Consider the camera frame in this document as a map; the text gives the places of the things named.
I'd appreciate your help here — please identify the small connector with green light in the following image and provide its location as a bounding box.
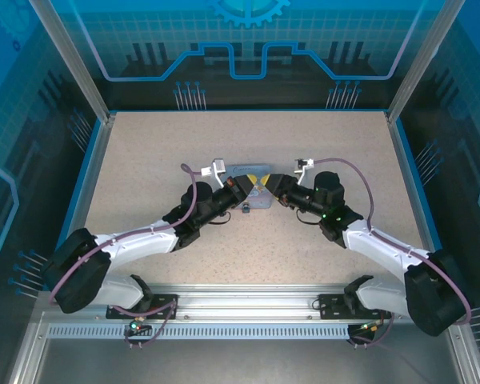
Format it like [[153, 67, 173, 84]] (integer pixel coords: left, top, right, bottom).
[[128, 317, 152, 336]]

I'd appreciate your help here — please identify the small connector with orange plug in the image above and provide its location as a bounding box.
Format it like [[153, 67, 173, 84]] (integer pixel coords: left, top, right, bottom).
[[350, 319, 386, 337]]

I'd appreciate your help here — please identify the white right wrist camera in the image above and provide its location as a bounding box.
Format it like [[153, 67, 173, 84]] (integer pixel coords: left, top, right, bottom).
[[294, 158, 317, 186]]

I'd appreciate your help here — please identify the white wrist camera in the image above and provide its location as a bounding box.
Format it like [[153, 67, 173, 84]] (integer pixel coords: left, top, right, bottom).
[[294, 158, 317, 186], [199, 158, 229, 189]]

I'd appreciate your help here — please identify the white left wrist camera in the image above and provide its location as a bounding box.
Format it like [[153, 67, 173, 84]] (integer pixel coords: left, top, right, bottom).
[[199, 158, 229, 189]]

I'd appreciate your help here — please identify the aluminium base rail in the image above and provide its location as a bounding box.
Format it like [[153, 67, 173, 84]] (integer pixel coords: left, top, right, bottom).
[[35, 282, 463, 322]]

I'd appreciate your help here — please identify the aluminium side rail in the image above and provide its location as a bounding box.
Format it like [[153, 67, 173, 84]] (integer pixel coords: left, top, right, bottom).
[[62, 113, 118, 257]]

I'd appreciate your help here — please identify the grey slotted cable duct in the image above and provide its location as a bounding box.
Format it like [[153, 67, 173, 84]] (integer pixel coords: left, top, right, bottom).
[[46, 323, 371, 340]]

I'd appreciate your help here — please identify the aluminium frame post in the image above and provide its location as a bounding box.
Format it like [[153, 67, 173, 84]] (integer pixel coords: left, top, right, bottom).
[[28, 0, 118, 125], [386, 0, 467, 124]]

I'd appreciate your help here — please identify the thin grey cable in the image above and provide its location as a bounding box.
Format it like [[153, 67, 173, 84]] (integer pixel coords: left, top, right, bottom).
[[359, 338, 431, 384]]

